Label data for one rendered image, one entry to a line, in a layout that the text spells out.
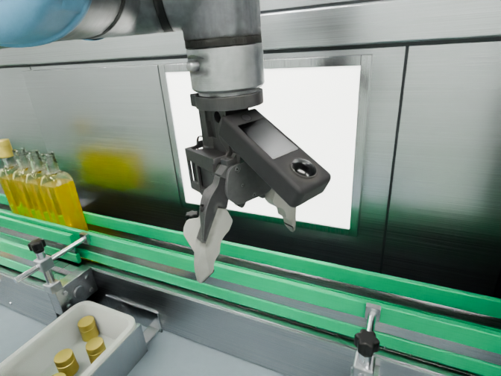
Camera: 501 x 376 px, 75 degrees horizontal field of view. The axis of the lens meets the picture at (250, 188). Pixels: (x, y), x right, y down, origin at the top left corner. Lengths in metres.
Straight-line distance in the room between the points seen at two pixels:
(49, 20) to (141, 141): 0.66
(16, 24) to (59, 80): 0.81
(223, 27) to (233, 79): 0.04
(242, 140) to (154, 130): 0.52
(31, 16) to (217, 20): 0.16
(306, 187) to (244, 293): 0.41
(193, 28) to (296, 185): 0.16
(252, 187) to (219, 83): 0.12
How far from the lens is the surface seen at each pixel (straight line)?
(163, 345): 0.83
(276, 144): 0.31
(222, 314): 0.69
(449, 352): 0.62
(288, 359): 0.70
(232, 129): 0.32
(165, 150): 0.81
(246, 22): 0.32
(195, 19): 0.32
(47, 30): 0.22
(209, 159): 0.35
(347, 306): 0.58
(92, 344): 0.80
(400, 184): 0.67
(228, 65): 0.31
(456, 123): 0.64
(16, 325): 1.05
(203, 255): 0.36
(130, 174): 0.92
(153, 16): 0.33
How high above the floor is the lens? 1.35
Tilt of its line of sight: 24 degrees down
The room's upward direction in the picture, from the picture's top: 4 degrees counter-clockwise
